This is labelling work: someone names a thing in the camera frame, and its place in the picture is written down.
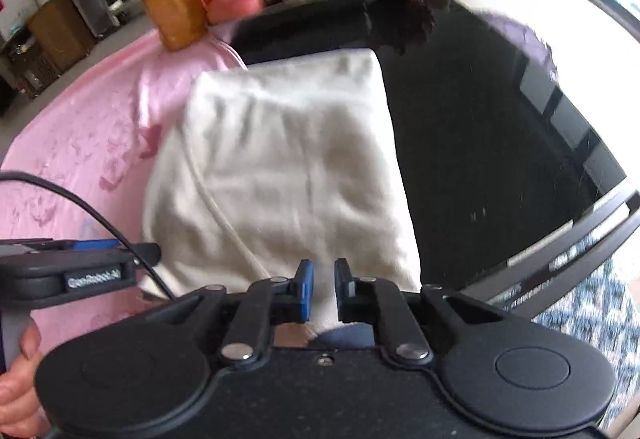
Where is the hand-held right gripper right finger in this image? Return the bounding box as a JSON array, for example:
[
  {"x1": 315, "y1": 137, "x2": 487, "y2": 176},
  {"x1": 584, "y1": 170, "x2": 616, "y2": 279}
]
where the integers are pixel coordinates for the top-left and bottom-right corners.
[{"x1": 334, "y1": 258, "x2": 523, "y2": 367}]

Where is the cream sweatshirt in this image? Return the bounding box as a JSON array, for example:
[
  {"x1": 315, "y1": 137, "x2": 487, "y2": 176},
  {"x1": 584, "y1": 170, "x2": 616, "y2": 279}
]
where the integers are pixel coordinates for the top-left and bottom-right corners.
[{"x1": 141, "y1": 48, "x2": 422, "y2": 336}]

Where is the pink peach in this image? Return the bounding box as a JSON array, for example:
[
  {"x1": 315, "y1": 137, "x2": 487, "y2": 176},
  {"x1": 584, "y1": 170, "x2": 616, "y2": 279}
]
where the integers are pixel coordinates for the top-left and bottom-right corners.
[{"x1": 206, "y1": 0, "x2": 266, "y2": 26}]

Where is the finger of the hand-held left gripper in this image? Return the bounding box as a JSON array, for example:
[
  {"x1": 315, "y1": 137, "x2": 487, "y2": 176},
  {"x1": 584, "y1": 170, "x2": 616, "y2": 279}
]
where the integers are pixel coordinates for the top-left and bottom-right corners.
[{"x1": 74, "y1": 240, "x2": 162, "y2": 266}]

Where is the black cable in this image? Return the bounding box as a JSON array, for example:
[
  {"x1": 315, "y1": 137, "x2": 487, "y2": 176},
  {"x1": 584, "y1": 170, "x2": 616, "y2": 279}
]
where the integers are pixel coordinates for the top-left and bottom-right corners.
[{"x1": 0, "y1": 172, "x2": 177, "y2": 301}]

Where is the black fruit tray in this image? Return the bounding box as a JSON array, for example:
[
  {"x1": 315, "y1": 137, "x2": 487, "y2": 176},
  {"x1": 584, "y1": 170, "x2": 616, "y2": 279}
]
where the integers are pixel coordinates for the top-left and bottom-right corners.
[{"x1": 232, "y1": 0, "x2": 383, "y2": 66}]

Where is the person's left hand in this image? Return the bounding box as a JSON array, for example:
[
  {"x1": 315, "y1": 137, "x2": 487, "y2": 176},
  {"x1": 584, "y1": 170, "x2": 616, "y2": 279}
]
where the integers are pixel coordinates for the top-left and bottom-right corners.
[{"x1": 0, "y1": 321, "x2": 52, "y2": 439}]

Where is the blue patterned rug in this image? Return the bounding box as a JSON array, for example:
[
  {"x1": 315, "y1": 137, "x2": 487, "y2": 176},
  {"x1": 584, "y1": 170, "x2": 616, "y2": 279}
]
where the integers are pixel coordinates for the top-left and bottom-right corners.
[{"x1": 530, "y1": 258, "x2": 640, "y2": 422}]

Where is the pink table cloth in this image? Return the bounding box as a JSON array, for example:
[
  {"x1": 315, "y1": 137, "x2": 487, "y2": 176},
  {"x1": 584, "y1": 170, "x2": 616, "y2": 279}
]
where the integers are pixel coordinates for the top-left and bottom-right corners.
[{"x1": 0, "y1": 26, "x2": 248, "y2": 356}]

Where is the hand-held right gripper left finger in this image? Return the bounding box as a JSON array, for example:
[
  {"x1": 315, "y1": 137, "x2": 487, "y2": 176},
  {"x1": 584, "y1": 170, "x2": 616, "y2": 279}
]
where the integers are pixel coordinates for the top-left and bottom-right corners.
[{"x1": 150, "y1": 259, "x2": 315, "y2": 366}]

